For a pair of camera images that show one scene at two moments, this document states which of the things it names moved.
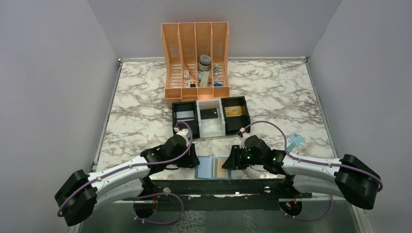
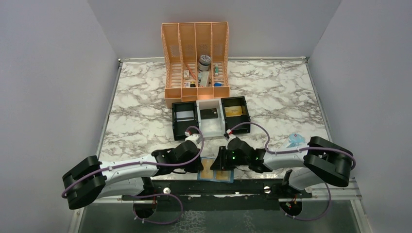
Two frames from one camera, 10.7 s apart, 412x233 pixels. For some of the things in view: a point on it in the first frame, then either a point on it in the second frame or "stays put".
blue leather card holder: x=210 y=168 stays put
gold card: x=221 y=173 → x=207 y=173
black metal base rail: x=264 y=188 stays put
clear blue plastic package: x=295 y=143 stays put
